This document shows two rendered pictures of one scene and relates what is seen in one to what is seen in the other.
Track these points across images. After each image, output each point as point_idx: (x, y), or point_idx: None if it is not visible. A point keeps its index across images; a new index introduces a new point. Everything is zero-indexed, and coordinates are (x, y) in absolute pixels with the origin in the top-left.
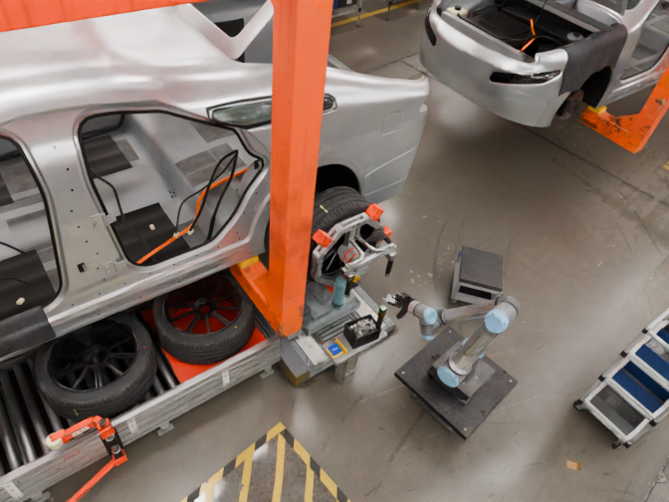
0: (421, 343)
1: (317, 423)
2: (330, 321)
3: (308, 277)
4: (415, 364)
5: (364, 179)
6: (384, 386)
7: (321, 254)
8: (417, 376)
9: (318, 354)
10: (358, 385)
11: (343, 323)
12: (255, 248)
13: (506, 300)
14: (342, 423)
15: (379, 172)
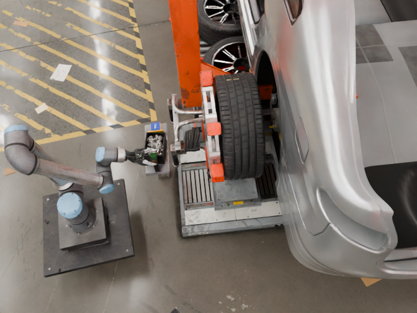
0: (156, 254)
1: (141, 139)
2: None
3: None
4: (118, 198)
5: (281, 159)
6: (137, 197)
7: (200, 86)
8: (108, 192)
9: (188, 157)
10: (150, 179)
11: (208, 192)
12: (252, 69)
13: (18, 145)
14: None
15: (286, 180)
